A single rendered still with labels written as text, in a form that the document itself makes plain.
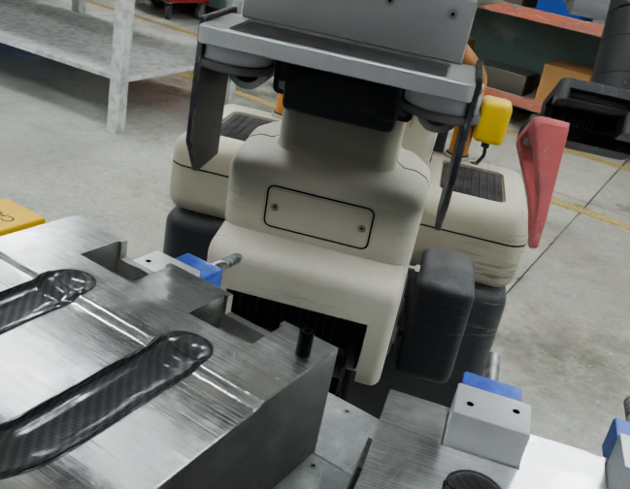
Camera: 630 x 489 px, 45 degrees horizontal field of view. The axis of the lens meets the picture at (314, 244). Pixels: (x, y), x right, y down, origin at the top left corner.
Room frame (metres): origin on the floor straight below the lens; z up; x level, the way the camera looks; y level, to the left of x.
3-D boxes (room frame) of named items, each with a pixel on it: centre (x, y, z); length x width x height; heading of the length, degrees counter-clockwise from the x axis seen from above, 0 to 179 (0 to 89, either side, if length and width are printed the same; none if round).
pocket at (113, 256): (0.51, 0.14, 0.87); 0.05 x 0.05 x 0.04; 61
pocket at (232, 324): (0.46, 0.04, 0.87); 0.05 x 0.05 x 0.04; 61
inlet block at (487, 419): (0.47, -0.15, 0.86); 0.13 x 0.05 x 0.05; 169
